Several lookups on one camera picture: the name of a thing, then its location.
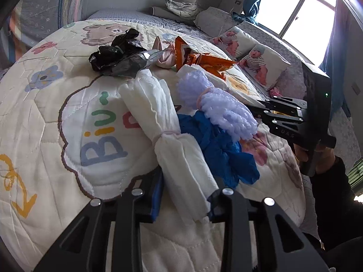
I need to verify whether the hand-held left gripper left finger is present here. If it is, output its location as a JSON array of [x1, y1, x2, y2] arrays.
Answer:
[[33, 168, 165, 272]]

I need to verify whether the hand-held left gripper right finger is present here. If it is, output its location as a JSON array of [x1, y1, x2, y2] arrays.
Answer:
[[207, 187, 331, 272]]

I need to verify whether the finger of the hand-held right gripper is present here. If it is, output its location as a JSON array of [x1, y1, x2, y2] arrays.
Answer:
[[245, 105, 306, 132], [257, 96, 307, 110]]

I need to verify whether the white tissue bundle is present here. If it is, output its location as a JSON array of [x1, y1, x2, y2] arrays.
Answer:
[[118, 69, 219, 224]]

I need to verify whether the lavender foam net bundle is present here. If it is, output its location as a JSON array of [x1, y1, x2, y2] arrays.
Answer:
[[176, 69, 258, 141]]

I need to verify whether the orange snack wrapper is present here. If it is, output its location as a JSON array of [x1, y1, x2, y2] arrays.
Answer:
[[174, 36, 237, 80]]

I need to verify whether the person's right hand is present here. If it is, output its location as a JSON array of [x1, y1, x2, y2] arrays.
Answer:
[[293, 143, 338, 176]]

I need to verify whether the baby print pillow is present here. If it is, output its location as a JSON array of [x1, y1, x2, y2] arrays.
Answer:
[[213, 25, 259, 61], [238, 43, 292, 90]]

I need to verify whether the blue plastic bag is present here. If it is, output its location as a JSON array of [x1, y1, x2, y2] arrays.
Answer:
[[177, 110, 261, 189]]

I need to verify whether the blue curtain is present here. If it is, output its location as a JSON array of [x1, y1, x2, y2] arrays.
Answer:
[[319, 0, 363, 117], [242, 0, 273, 25]]

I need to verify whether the window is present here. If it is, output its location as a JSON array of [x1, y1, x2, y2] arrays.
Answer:
[[250, 0, 351, 61]]

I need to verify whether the pink cloth bundle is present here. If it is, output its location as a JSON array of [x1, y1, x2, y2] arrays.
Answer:
[[146, 36, 182, 69]]

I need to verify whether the cream cartoon printed quilt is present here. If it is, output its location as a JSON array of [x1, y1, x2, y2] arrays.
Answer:
[[0, 20, 307, 272]]

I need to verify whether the clear bag with striped cloth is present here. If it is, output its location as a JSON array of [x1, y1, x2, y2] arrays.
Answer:
[[165, 0, 204, 16]]

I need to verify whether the grey bolster pillow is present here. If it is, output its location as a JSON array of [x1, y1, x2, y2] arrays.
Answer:
[[150, 6, 199, 25]]

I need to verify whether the black plastic bag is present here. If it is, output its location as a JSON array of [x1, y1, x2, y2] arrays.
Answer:
[[88, 29, 154, 78]]

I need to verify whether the striped folded mattress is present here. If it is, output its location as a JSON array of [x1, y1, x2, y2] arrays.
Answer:
[[0, 0, 86, 61]]

